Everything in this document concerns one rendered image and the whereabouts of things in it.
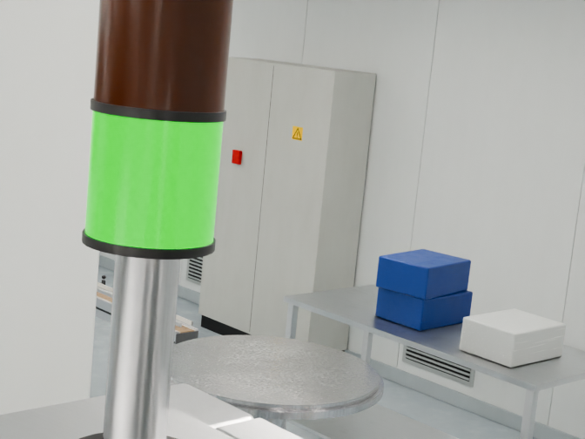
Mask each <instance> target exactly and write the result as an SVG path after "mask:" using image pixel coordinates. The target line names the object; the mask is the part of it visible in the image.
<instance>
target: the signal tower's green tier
mask: <svg viewBox="0 0 585 439"><path fill-rule="evenodd" d="M222 131H223V122H218V123H187V122H171V121H160V120H149V119H141V118H127V117H120V116H115V115H109V114H104V113H100V112H96V111H92V124H91V151H90V164H89V178H88V192H87V206H86V220H85V233H86V234H87V235H88V236H90V237H92V238H93V239H95V240H101V241H103V242H107V243H111V244H116V245H120V246H127V247H141V248H152V249H186V248H195V247H204V246H207V245H210V244H211V243H212V242H213V235H214V225H215V214H216V204H217V194H218V183H219V163H220V153H221V142H222Z"/></svg>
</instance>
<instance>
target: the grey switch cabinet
mask: <svg viewBox="0 0 585 439"><path fill-rule="evenodd" d="M375 81H376V73H370V72H363V71H349V70H342V69H335V68H329V67H322V66H315V65H308V64H295V63H288V62H281V61H274V60H267V59H260V58H248V57H229V59H228V70H227V80H226V91H225V110H226V121H225V122H223V131H222V142H221V153H220V163H219V183H218V194H217V204H216V214H215V225H214V235H213V237H214V238H215V240H216V244H215V252H214V253H212V254H209V255H207V256H204V257H203V266H202V276H201V287H200V297H199V308H198V313H199V314H202V318H201V327H202V328H206V329H208V330H211V331H212V332H215V333H217V334H221V335H237V334H239V335H264V336H275V337H282V338H285V337H286V319H287V310H288V303H287V302H284V301H283V300H284V296H287V295H295V294H307V293H313V292H320V291H327V290H334V289H341V288H348V287H353V284H354V275H355V268H356V260H357V251H358V243H359V235H360V219H361V211H362V202H363V194H364V186H365V177H366V163H367V154H368V146H369V138H370V130H371V121H372V113H373V97H374V89H375ZM348 332H349V325H347V324H345V323H343V322H340V321H336V320H333V319H331V318H328V317H325V316H323V315H321V314H316V313H314V312H311V311H309V310H306V309H304V308H301V307H299V309H298V318H297V327H296V336H295V340H301V341H309V342H313V343H317V344H321V345H324V346H328V347H331V348H336V349H338V350H341V351H344V352H345V350H346V349H347V341H348Z"/></svg>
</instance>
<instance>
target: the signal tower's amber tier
mask: <svg viewBox="0 0 585 439"><path fill-rule="evenodd" d="M232 8H233V0H100V1H99V15H98V28H97V55H96V69H95V83H94V97H93V99H94V100H95V101H98V102H101V103H105V104H110V105H121V106H127V107H134V108H142V109H151V110H160V111H186V112H221V111H224V110H225V91H226V80H227V70H228V59H229V49H230V38H231V28H232Z"/></svg>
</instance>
